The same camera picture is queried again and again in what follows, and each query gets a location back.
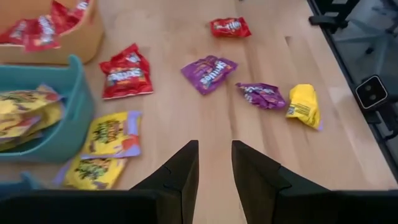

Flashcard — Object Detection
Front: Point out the orange plastic bin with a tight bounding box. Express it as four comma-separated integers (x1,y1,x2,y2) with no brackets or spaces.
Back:
0,0,105,65

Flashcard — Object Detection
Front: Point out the office chair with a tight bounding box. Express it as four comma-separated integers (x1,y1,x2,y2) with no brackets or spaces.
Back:
308,0,398,63

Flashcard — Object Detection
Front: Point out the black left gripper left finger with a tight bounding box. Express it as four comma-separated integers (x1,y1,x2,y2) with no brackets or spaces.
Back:
130,140,200,224

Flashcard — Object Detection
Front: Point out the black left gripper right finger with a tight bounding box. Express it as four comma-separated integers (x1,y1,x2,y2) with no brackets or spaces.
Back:
231,140,330,224

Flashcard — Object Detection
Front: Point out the dark blue plastic bin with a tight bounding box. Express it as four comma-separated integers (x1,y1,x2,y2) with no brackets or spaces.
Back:
0,170,44,200

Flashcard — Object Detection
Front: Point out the small white camera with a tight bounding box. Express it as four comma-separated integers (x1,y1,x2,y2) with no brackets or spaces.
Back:
354,74,389,110

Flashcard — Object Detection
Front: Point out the teal green plastic bin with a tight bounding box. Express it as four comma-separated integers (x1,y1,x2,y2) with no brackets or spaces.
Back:
0,55,96,163

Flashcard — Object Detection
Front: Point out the red Skittles candy pack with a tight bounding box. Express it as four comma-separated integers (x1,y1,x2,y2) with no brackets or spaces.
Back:
49,0,91,35
98,42,154,100
210,16,252,39
0,19,29,44
23,14,62,52

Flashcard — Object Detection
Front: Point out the purple Skittles candy pack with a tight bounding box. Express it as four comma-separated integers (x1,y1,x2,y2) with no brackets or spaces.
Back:
180,55,239,96
235,82,287,110

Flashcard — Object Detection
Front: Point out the yellow Sour Patch candy pack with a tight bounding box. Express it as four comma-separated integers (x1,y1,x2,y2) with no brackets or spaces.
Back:
0,83,63,115
285,83,323,131
30,101,65,135
80,110,143,160
0,132,43,153
0,113,43,139
52,155,128,191

